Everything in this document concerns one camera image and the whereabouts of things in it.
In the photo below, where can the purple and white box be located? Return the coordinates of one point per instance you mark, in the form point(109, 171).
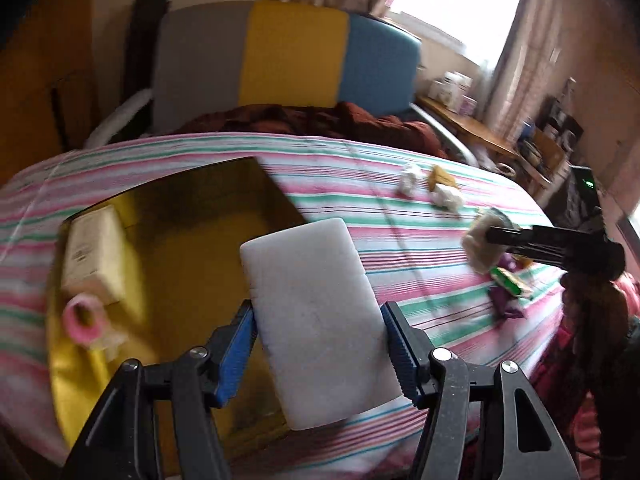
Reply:
point(470, 105)

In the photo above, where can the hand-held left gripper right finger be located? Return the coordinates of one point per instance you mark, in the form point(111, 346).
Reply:
point(400, 355)

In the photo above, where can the purple snack packet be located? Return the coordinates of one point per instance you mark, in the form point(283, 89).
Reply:
point(507, 308)

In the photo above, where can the black rolled mat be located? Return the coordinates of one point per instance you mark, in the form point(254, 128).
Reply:
point(142, 50)

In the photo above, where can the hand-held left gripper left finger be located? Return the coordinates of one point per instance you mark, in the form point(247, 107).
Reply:
point(239, 355)

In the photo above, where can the cream fuzzy sock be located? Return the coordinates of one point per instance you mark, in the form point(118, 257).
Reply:
point(480, 252)

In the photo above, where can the white plastic bundle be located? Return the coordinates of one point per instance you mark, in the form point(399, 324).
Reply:
point(409, 177)

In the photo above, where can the dark red blanket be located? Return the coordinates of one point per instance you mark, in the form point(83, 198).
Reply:
point(360, 122)

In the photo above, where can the white carton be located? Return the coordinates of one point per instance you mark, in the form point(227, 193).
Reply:
point(450, 90)

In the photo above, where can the cluttered wooden shelf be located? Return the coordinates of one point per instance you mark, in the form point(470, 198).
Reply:
point(552, 135)

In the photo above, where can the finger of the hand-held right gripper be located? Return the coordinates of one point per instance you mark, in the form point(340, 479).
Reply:
point(540, 254)
point(525, 235)

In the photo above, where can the person's pink clothing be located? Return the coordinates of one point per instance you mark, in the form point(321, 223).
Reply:
point(632, 300)

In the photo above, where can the grey metal bed rail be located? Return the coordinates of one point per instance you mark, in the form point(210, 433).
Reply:
point(445, 135)

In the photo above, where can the green cracker packet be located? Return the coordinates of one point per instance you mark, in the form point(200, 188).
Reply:
point(507, 280)

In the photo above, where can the yellow and white sock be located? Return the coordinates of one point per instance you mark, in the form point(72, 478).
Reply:
point(447, 192)

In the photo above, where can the cream carton box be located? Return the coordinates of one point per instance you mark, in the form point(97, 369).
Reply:
point(92, 255)

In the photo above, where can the gold metal tray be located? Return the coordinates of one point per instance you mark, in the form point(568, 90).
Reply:
point(190, 260)

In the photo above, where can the wooden side desk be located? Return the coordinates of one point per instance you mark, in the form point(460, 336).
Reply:
point(480, 132)

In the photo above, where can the white foam block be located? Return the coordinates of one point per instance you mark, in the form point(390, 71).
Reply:
point(315, 320)

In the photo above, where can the wooden wardrobe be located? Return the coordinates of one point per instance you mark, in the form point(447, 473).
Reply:
point(40, 85)

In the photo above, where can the bright window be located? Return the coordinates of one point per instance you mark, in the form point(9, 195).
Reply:
point(460, 5)

